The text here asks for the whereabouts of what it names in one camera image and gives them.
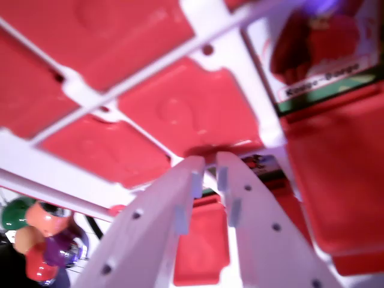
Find black rounded object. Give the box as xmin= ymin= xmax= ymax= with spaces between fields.
xmin=0 ymin=232 xmax=29 ymax=288

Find red board flap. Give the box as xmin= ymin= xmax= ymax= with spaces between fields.
xmin=281 ymin=83 xmax=384 ymax=256
xmin=118 ymin=56 xmax=265 ymax=159
xmin=172 ymin=194 xmax=231 ymax=287
xmin=41 ymin=115 xmax=172 ymax=190
xmin=0 ymin=0 xmax=196 ymax=92
xmin=0 ymin=28 xmax=79 ymax=139

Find red plastic peg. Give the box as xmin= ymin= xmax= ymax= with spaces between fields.
xmin=25 ymin=242 xmax=60 ymax=284

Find green plastic peg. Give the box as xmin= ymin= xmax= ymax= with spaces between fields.
xmin=1 ymin=197 xmax=37 ymax=232

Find black cable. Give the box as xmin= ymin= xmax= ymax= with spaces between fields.
xmin=85 ymin=215 xmax=105 ymax=241

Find red and white game board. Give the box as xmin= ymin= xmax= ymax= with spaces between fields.
xmin=0 ymin=0 xmax=384 ymax=288

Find red bird picture card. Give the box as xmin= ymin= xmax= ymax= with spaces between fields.
xmin=244 ymin=0 xmax=383 ymax=118

